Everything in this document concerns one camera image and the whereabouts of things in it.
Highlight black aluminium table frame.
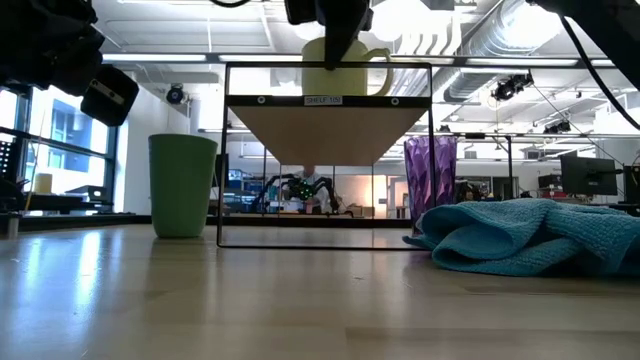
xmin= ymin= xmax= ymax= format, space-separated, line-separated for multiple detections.
xmin=0 ymin=212 xmax=417 ymax=230

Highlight green plastic cup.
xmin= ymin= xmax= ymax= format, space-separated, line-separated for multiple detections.
xmin=148 ymin=133 xmax=220 ymax=239

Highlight black round ceiling camera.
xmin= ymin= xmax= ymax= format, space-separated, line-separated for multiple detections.
xmin=165 ymin=83 xmax=186 ymax=106

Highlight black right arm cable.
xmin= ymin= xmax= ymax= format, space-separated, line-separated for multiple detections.
xmin=558 ymin=13 xmax=640 ymax=132

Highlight silver ventilation duct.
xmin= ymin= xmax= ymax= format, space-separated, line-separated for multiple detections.
xmin=442 ymin=0 xmax=569 ymax=104

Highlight tall purple translucent cup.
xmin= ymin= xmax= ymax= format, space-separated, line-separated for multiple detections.
xmin=403 ymin=135 xmax=459 ymax=234

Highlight black legged robot green lights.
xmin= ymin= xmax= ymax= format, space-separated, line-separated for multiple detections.
xmin=249 ymin=172 xmax=342 ymax=216

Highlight black metal gantry frame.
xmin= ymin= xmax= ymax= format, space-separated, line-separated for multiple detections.
xmin=457 ymin=131 xmax=515 ymax=201

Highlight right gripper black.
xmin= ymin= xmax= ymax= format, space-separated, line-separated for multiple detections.
xmin=283 ymin=0 xmax=375 ymax=72

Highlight pale yellow cylinder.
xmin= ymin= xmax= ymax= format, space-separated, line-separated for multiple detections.
xmin=33 ymin=172 xmax=54 ymax=196

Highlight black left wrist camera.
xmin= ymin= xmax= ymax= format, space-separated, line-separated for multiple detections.
xmin=79 ymin=64 xmax=141 ymax=128

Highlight blue crumpled cloth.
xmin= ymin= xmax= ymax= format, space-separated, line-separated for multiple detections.
xmin=402 ymin=197 xmax=640 ymax=279

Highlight dark side desk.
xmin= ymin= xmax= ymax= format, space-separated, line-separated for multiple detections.
xmin=22 ymin=184 xmax=115 ymax=217

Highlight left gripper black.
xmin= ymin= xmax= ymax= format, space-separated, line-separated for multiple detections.
xmin=0 ymin=0 xmax=106 ymax=97

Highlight black ceiling camera cluster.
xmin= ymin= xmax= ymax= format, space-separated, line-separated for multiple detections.
xmin=543 ymin=119 xmax=573 ymax=135
xmin=491 ymin=72 xmax=536 ymax=103

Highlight pale yellow mug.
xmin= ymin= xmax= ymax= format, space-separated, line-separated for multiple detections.
xmin=301 ymin=37 xmax=395 ymax=97

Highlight black perforated panel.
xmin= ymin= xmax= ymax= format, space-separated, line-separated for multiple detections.
xmin=0 ymin=139 xmax=14 ymax=182

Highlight wooden shelf black metal frame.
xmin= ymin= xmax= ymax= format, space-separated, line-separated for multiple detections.
xmin=216 ymin=61 xmax=435 ymax=250

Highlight black window frame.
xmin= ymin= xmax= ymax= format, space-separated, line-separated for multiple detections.
xmin=0 ymin=84 xmax=124 ymax=217

